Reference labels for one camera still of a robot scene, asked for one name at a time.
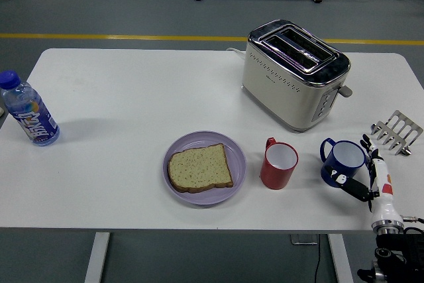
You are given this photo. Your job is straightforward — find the cream and chrome toaster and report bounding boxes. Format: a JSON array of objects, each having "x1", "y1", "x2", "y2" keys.
[{"x1": 240, "y1": 19, "x2": 354, "y2": 133}]

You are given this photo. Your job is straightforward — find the grey floor socket box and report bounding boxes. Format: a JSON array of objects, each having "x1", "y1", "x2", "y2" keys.
[{"x1": 290, "y1": 233, "x2": 319, "y2": 246}]

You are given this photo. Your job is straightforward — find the white table leg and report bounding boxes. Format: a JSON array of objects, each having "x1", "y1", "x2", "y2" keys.
[
  {"x1": 327, "y1": 233, "x2": 354, "y2": 283},
  {"x1": 83, "y1": 231, "x2": 111, "y2": 283}
]

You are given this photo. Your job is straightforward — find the purple round plate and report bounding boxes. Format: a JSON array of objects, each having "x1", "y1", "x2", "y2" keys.
[{"x1": 162, "y1": 130, "x2": 248, "y2": 207}]

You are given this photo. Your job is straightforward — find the blue-capped drink bottle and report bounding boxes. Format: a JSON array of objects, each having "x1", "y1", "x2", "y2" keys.
[{"x1": 0, "y1": 70, "x2": 61, "y2": 147}]

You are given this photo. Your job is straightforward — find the red enamel mug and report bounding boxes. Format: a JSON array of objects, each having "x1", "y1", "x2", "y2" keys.
[{"x1": 259, "y1": 136, "x2": 299, "y2": 191}]

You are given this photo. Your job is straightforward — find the white toaster power cord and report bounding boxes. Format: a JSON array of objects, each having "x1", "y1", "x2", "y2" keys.
[{"x1": 226, "y1": 46, "x2": 246, "y2": 60}]

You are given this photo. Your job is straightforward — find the robot right hand white shell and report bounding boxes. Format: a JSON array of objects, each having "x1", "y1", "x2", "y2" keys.
[{"x1": 326, "y1": 133, "x2": 404, "y2": 225}]

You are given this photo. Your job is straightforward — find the slice of toast bread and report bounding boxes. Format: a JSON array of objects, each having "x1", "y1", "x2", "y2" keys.
[{"x1": 167, "y1": 142, "x2": 235, "y2": 194}]

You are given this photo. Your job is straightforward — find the blue enamel mug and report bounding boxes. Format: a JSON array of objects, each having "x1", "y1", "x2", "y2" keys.
[{"x1": 319, "y1": 137, "x2": 368, "y2": 188}]

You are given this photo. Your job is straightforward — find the black cable under table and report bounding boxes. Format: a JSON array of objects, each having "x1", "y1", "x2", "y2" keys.
[{"x1": 313, "y1": 233, "x2": 323, "y2": 283}]

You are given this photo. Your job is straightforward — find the steel toast rack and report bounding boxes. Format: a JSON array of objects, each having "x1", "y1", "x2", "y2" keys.
[{"x1": 370, "y1": 109, "x2": 424, "y2": 157}]

